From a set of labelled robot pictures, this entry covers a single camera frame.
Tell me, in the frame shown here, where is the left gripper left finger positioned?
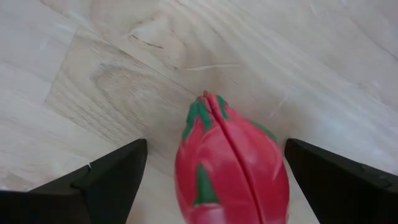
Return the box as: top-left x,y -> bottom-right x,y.
0,138 -> 149,224

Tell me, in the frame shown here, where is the red toy dragon fruit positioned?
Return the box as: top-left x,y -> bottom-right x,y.
175,90 -> 290,224

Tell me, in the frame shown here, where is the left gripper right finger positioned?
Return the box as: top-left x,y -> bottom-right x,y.
284,138 -> 398,224

